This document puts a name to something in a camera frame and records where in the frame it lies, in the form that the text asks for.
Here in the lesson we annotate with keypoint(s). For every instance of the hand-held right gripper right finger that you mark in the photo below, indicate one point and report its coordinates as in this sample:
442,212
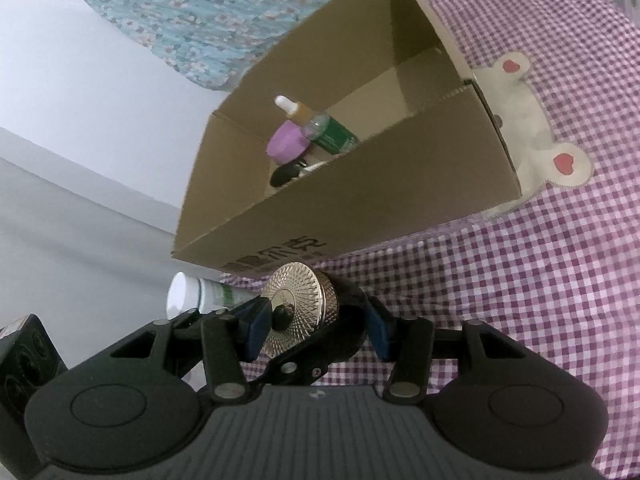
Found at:
377,332

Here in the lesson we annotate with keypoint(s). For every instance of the brown cardboard box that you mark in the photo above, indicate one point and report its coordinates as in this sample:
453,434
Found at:
400,170

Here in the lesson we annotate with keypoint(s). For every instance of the purple plastic lid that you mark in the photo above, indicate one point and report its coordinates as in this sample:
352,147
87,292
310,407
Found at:
287,142

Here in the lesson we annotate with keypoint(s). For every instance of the black oval case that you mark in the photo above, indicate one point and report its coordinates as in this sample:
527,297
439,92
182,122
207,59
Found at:
285,175

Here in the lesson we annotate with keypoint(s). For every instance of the green dropper bottle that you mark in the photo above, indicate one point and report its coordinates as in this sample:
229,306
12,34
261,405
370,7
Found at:
335,135

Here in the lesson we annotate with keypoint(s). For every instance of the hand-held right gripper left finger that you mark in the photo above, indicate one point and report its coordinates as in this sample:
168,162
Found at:
257,327

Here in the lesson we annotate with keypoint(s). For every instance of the dark jar with gold lid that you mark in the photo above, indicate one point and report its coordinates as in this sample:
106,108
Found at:
295,295

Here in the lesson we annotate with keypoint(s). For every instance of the white plastic bottle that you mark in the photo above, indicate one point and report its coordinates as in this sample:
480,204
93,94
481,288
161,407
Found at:
187,295

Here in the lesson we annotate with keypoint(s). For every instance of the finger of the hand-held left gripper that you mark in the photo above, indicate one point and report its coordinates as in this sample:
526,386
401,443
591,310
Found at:
300,370

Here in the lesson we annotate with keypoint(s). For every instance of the blue floral cloth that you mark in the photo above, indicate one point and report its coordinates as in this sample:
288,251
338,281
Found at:
175,10

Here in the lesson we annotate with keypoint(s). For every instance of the purple checkered tablecloth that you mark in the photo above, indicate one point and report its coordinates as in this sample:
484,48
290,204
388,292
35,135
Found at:
500,285

